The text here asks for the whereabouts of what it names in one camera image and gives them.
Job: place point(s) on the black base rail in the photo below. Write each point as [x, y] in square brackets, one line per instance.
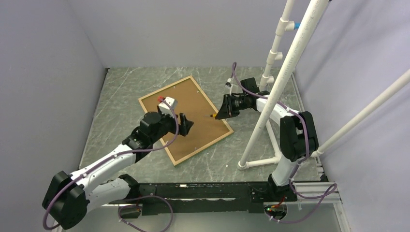
[204, 197]

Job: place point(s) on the aluminium frame rail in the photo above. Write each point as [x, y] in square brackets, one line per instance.
[313, 192]

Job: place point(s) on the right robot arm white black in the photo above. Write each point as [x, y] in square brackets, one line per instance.
[297, 135]

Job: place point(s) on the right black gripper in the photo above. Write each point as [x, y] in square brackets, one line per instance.
[226, 110]

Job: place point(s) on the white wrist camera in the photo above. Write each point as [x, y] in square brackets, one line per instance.
[229, 83]
[167, 106]

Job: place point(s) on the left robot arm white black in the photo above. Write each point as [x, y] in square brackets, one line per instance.
[96, 179]

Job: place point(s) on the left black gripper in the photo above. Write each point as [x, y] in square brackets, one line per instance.
[184, 124]

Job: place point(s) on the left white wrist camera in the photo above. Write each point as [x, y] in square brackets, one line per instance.
[167, 106]

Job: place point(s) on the white PVC pipe stand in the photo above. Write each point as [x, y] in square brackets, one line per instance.
[308, 24]

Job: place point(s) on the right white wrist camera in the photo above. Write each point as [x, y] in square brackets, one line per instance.
[229, 83]

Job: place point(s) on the orange handled screwdriver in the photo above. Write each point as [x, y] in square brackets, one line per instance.
[211, 115]

